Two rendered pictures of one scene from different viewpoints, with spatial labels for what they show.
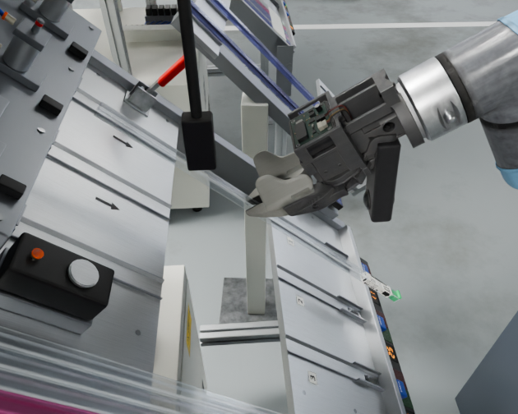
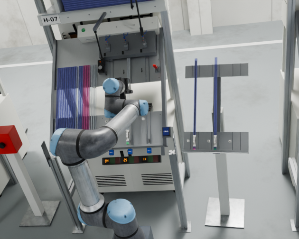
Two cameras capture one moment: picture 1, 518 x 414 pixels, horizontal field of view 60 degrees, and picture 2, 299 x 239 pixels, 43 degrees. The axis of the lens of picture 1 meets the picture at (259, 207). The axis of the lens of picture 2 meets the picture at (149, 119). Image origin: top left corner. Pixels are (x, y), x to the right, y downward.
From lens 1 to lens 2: 2.17 m
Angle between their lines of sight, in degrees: 79
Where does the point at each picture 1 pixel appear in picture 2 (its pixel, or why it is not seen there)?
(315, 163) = not seen: hidden behind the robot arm
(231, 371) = (192, 203)
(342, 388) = not seen: hidden behind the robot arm
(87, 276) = (99, 68)
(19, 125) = (116, 51)
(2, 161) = (108, 52)
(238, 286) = (238, 204)
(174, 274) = (169, 124)
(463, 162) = not seen: outside the picture
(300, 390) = (102, 117)
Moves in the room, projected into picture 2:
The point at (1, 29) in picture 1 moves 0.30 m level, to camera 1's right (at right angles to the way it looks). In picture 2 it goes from (134, 41) to (121, 64)
